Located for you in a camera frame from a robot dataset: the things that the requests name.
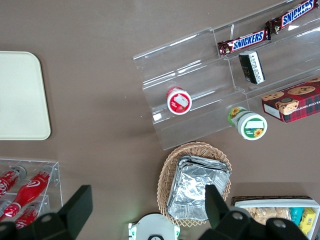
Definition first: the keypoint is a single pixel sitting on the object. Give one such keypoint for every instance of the black chocolate box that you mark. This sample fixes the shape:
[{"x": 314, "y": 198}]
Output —
[{"x": 251, "y": 67}]

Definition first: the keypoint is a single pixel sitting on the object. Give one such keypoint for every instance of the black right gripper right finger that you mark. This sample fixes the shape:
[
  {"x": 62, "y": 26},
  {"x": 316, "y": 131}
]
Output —
[{"x": 216, "y": 205}]

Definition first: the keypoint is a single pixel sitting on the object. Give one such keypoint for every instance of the white rectangular snack bin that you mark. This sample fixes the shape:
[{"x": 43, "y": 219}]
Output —
[{"x": 275, "y": 203}]

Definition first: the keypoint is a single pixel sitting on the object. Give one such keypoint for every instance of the green sunflower yogurt cup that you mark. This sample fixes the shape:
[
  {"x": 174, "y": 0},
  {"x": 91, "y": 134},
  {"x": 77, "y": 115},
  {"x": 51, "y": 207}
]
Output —
[{"x": 250, "y": 125}]

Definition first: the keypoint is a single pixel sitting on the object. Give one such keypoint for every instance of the clear acrylic bottle rack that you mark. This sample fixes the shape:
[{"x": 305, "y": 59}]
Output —
[{"x": 53, "y": 175}]

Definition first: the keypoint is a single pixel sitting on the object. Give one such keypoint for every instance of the red strawberry yogurt cup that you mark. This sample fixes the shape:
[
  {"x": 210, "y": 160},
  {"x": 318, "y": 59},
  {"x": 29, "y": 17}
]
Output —
[{"x": 179, "y": 101}]

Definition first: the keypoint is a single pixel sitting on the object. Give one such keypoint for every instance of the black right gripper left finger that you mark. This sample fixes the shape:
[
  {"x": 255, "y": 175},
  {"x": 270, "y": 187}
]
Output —
[{"x": 75, "y": 207}]

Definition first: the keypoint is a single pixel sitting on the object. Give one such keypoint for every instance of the Snickers chocolate bar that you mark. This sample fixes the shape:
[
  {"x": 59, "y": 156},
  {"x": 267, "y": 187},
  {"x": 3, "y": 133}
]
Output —
[
  {"x": 246, "y": 42},
  {"x": 292, "y": 15}
]

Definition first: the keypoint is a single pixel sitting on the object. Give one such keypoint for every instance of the yellow snack packet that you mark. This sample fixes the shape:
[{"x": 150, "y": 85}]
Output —
[{"x": 307, "y": 221}]

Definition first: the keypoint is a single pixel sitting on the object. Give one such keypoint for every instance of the cream plastic tray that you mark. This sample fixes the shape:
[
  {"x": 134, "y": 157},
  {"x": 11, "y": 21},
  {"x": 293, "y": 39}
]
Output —
[{"x": 20, "y": 95}]

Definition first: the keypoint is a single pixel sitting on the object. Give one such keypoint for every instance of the clear acrylic stepped shelf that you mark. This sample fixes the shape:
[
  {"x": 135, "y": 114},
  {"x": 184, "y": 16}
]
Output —
[
  {"x": 287, "y": 55},
  {"x": 185, "y": 75}
]

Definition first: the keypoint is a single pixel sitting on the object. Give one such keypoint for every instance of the beige cracker packet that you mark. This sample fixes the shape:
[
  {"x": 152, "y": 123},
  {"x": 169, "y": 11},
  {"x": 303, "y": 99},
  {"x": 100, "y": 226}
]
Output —
[{"x": 267, "y": 213}]

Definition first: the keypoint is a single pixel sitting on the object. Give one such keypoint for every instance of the white round device green trim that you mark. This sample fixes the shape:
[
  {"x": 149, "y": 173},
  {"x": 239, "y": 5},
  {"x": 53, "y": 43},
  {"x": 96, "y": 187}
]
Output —
[{"x": 155, "y": 226}]

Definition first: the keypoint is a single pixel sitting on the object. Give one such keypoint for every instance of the foil-wrapped sandwich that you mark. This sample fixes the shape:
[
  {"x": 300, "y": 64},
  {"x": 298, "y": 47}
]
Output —
[
  {"x": 192, "y": 190},
  {"x": 207, "y": 161}
]

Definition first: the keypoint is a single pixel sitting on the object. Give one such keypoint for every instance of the red cola bottle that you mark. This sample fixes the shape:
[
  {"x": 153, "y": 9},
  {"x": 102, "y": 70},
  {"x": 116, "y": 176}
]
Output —
[
  {"x": 26, "y": 216},
  {"x": 31, "y": 187},
  {"x": 8, "y": 180}
]

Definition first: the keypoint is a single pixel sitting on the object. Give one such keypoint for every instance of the red tartan cookie box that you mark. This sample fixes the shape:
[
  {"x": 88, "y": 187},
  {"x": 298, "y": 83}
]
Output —
[{"x": 295, "y": 103}]

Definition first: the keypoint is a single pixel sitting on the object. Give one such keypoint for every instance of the woven wicker basket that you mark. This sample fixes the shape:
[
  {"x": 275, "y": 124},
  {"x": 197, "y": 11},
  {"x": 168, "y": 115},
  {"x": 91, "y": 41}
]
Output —
[{"x": 167, "y": 172}]

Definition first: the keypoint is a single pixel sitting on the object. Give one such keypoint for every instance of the teal snack packet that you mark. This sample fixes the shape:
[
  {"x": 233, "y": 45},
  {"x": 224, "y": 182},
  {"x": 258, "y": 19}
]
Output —
[{"x": 297, "y": 215}]

